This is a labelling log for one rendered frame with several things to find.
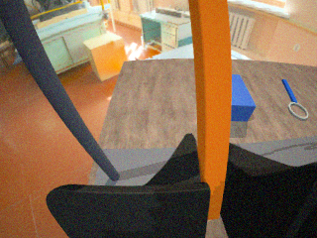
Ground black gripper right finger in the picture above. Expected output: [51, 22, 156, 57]
[221, 143, 317, 238]

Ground white loop with blue handle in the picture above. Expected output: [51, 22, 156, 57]
[282, 79, 309, 120]

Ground blue rectangular block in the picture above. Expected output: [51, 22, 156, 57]
[230, 74, 257, 122]

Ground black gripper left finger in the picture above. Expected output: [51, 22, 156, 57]
[47, 134, 211, 238]

